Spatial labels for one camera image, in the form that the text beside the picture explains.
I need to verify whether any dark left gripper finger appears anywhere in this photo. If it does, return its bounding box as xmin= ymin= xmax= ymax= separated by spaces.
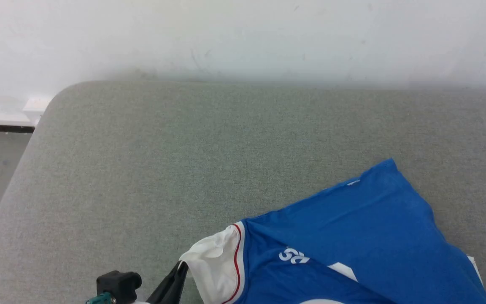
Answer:
xmin=146 ymin=261 xmax=189 ymax=304

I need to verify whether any blue and white sports jersey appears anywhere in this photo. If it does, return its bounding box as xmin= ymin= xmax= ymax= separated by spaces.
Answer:
xmin=179 ymin=158 xmax=486 ymax=304

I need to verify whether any black cable with teal connector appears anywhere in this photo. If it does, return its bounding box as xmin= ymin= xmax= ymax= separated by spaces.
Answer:
xmin=86 ymin=292 xmax=116 ymax=304

